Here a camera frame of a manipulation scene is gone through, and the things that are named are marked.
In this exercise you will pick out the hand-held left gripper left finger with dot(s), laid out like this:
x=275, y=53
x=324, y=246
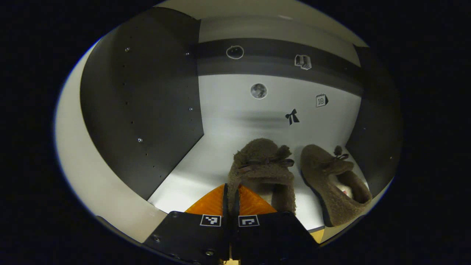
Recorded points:
x=191, y=235

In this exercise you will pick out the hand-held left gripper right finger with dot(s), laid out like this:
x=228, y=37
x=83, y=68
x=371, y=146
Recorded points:
x=272, y=235

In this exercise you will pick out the brown fuzzy shoe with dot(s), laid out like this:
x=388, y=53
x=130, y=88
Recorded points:
x=263, y=165
x=327, y=184

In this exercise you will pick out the white cabinet door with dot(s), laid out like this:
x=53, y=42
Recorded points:
x=84, y=176

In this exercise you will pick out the white shoe cabinet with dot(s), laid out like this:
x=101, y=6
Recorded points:
x=235, y=103

